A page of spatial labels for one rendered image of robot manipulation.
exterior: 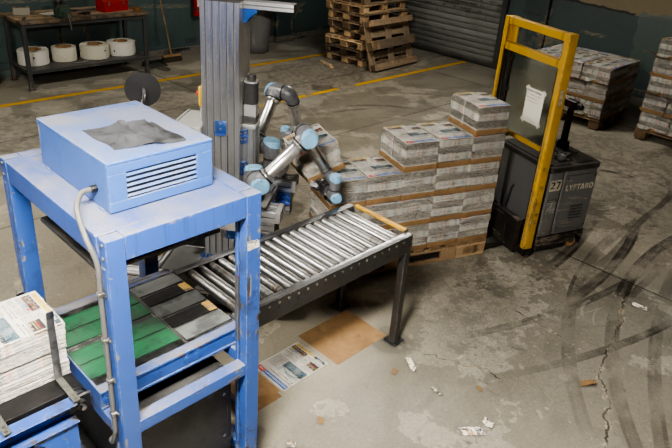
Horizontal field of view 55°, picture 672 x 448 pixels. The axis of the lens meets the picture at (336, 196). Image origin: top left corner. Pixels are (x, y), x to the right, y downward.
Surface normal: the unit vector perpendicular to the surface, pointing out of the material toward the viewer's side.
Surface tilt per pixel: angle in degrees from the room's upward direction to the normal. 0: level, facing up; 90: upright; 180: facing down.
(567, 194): 90
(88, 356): 0
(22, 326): 2
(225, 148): 90
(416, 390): 0
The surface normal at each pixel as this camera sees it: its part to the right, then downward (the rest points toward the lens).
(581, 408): 0.07, -0.90
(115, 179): 0.70, 0.35
